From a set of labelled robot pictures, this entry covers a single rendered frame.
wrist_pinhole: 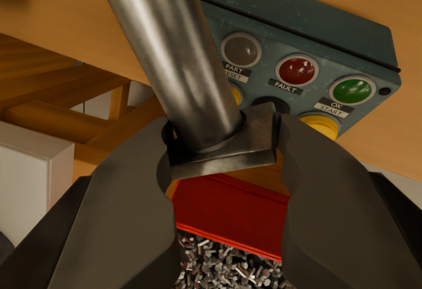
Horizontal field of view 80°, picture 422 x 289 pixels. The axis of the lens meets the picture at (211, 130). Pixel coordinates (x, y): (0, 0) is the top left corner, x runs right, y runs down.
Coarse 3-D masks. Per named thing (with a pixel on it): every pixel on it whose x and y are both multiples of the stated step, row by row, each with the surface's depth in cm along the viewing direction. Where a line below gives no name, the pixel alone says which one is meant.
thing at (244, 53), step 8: (232, 40) 14; (240, 40) 14; (248, 40) 14; (224, 48) 15; (232, 48) 15; (240, 48) 14; (248, 48) 14; (256, 48) 14; (232, 56) 15; (240, 56) 15; (248, 56) 15; (256, 56) 15; (240, 64) 16; (248, 64) 15
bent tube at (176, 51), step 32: (128, 0) 8; (160, 0) 8; (192, 0) 8; (128, 32) 9; (160, 32) 8; (192, 32) 9; (160, 64) 9; (192, 64) 9; (160, 96) 10; (192, 96) 9; (224, 96) 10; (192, 128) 10; (224, 128) 10; (256, 128) 10; (192, 160) 10; (224, 160) 10; (256, 160) 9
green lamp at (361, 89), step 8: (352, 80) 14; (360, 80) 14; (336, 88) 15; (344, 88) 15; (352, 88) 15; (360, 88) 14; (368, 88) 14; (336, 96) 16; (344, 96) 15; (352, 96) 15; (360, 96) 15; (368, 96) 15
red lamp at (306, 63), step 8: (288, 64) 15; (296, 64) 14; (304, 64) 14; (280, 72) 15; (288, 72) 15; (296, 72) 15; (304, 72) 15; (312, 72) 15; (288, 80) 15; (296, 80) 15; (304, 80) 15
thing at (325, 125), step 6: (306, 120) 17; (312, 120) 17; (318, 120) 17; (324, 120) 17; (330, 120) 17; (312, 126) 17; (318, 126) 17; (324, 126) 17; (330, 126) 17; (336, 126) 17; (324, 132) 17; (330, 132) 17; (336, 132) 17; (330, 138) 18
